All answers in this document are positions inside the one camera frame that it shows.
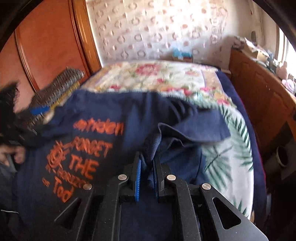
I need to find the navy blue printed t-shirt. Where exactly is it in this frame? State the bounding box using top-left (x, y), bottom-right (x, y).
top-left (16, 90), bottom-right (230, 240)

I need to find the person's left hand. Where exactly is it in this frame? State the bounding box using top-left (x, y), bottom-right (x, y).
top-left (0, 144), bottom-right (26, 166)

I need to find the navy patterned fabric storage bag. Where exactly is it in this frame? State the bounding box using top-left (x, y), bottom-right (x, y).
top-left (27, 67), bottom-right (84, 127)

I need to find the floral bedspread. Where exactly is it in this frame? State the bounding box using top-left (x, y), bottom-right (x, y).
top-left (83, 61), bottom-right (256, 220)

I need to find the wooden wardrobe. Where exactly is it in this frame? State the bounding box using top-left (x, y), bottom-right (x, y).
top-left (1, 1), bottom-right (101, 111)

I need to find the navy blue blanket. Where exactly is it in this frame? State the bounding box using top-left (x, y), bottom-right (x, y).
top-left (216, 69), bottom-right (268, 223)

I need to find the white circle-patterned curtain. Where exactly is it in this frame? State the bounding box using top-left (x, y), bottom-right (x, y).
top-left (85, 0), bottom-right (255, 68)

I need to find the blue tissue box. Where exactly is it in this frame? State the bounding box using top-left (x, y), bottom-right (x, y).
top-left (172, 48), bottom-right (193, 63)

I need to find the wooden sideboard cabinet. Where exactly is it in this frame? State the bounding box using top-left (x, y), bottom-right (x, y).
top-left (228, 49), bottom-right (295, 160)

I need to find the cardboard box on sideboard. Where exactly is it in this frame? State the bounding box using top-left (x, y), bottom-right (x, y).
top-left (242, 38), bottom-right (269, 62)

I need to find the pink bottle on sideboard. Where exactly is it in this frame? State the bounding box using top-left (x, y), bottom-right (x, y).
top-left (277, 61), bottom-right (288, 80)

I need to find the window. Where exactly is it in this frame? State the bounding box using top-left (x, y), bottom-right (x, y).
top-left (276, 26), bottom-right (295, 78)

